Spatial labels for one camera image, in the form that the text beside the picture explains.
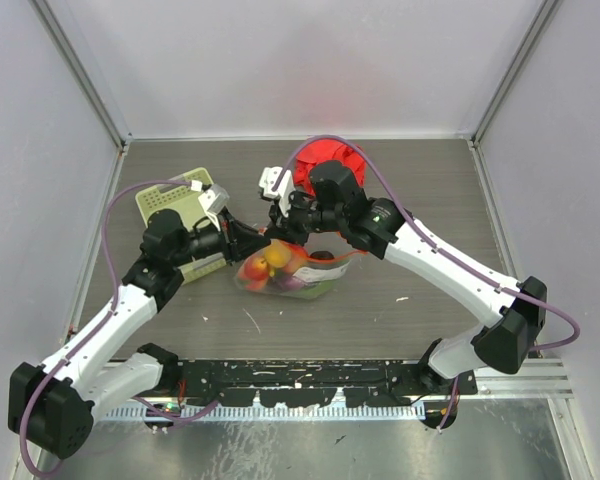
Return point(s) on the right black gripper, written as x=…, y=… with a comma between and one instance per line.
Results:
x=285, y=227

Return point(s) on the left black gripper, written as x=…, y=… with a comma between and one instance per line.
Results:
x=242, y=239

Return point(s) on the red apple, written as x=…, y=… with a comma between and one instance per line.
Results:
x=256, y=269

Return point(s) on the yellow orange fruit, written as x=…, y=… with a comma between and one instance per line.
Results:
x=277, y=256

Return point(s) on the dark purple plum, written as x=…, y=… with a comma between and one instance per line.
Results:
x=322, y=256

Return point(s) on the purple eggplant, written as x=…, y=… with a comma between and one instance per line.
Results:
x=289, y=285

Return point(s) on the clear zip top bag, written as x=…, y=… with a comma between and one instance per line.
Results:
x=301, y=266

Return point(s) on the green plastic basket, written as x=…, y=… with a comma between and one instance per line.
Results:
x=185, y=202

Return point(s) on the green leafy vegetable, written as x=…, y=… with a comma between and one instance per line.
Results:
x=316, y=289

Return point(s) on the red strawberry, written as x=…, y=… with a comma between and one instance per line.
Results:
x=257, y=286

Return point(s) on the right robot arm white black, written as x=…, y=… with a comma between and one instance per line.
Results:
x=509, y=312

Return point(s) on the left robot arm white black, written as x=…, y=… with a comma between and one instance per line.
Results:
x=54, y=405

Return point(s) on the red crumpled cloth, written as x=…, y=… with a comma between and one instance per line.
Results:
x=322, y=151

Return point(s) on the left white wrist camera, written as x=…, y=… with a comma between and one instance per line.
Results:
x=212, y=198

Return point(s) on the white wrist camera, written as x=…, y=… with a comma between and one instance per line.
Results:
x=276, y=184
x=212, y=198

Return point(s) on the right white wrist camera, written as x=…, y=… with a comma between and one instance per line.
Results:
x=276, y=184

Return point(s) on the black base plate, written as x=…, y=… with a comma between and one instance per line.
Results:
x=295, y=384

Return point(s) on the slotted cable duct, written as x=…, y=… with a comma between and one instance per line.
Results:
x=337, y=411

